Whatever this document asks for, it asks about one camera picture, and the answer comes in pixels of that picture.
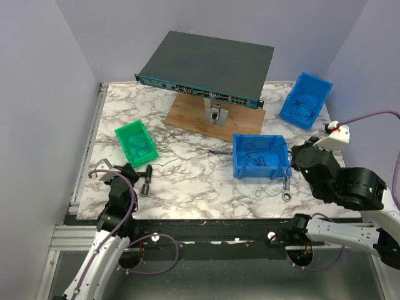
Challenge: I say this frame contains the light blue thin cable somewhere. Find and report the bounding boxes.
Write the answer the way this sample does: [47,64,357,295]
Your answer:
[127,137,154,160]
[126,132,153,156]

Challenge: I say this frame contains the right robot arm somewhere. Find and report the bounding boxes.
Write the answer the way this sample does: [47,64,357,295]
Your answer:
[287,137,399,269]

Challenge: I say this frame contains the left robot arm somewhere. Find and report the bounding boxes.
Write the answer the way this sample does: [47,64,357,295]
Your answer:
[52,163,140,299]

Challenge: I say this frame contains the black T-shaped tool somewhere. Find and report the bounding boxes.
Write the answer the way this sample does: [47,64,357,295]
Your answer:
[137,149,233,184]

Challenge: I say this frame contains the small metal cylinder socket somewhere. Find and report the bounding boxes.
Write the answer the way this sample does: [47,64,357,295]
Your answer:
[141,183,150,196]

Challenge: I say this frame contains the green plastic bin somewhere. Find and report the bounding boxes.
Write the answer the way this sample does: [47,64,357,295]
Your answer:
[114,120,159,168]

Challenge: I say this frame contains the far blue plastic bin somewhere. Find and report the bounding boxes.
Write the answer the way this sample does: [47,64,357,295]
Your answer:
[279,72,333,130]

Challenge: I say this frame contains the blue plastic bin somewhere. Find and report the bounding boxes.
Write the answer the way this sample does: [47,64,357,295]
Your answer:
[232,134,289,180]
[279,72,333,130]

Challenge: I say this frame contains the near blue plastic bin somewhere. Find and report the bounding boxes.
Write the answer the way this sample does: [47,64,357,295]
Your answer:
[232,134,289,180]

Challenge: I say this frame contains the silver ratchet wrench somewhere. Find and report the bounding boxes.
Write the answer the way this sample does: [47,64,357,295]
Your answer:
[280,151,294,203]

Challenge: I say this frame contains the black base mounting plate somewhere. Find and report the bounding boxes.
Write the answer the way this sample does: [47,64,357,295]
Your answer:
[119,219,311,268]

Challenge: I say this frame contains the brown wooden board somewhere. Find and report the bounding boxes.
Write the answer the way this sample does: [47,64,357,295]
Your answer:
[164,93,266,142]

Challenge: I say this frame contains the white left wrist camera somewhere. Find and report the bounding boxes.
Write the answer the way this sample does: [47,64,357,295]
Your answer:
[89,158,120,183]

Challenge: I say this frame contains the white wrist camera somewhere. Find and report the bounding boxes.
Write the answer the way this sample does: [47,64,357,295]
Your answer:
[313,121,350,152]
[89,158,120,183]

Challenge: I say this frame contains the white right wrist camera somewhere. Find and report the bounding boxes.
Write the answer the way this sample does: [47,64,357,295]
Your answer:
[313,121,350,152]

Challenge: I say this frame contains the aluminium frame rail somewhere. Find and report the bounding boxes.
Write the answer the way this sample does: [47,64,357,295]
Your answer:
[39,82,384,299]

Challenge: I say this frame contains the grey metal bracket fixture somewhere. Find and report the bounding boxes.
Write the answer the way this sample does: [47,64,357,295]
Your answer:
[204,98,228,127]

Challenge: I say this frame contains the grey network switch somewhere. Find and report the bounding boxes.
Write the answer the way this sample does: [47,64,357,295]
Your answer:
[135,31,274,109]

